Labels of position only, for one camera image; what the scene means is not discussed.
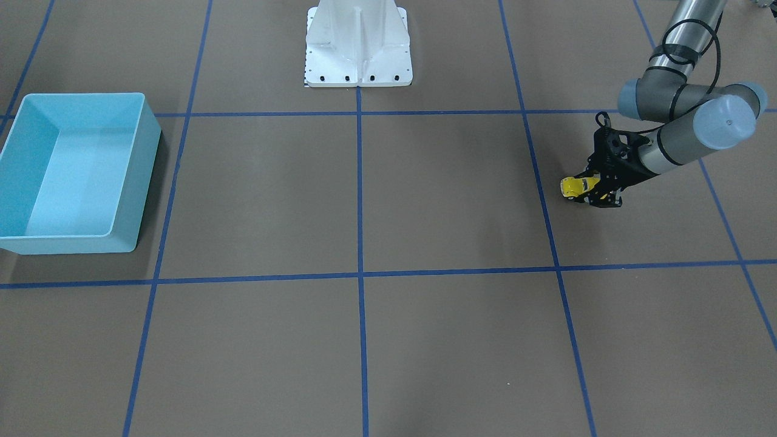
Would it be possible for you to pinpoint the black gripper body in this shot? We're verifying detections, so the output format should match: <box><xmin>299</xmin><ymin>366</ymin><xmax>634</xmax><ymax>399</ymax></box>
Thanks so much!
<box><xmin>585</xmin><ymin>126</ymin><xmax>657</xmax><ymax>194</ymax></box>

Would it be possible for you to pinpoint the yellow beetle toy car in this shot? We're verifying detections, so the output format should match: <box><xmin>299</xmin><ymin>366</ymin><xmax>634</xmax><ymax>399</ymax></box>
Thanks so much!
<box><xmin>560</xmin><ymin>176</ymin><xmax>600</xmax><ymax>202</ymax></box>

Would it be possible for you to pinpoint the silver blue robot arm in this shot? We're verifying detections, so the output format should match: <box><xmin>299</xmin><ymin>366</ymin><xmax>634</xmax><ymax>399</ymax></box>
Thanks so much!
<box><xmin>560</xmin><ymin>1</ymin><xmax>768</xmax><ymax>208</ymax></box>

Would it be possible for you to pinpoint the light blue plastic bin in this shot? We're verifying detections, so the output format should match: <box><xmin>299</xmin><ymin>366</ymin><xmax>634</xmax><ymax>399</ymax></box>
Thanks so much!
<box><xmin>1</xmin><ymin>92</ymin><xmax>161</xmax><ymax>255</ymax></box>

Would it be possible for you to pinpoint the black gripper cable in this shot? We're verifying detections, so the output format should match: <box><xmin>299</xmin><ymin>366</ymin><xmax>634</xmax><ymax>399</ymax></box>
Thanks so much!
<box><xmin>595</xmin><ymin>18</ymin><xmax>723</xmax><ymax>135</ymax></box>

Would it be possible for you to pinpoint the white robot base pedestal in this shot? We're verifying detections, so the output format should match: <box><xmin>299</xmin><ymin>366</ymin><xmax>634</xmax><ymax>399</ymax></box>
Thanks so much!
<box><xmin>304</xmin><ymin>1</ymin><xmax>413</xmax><ymax>88</ymax></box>

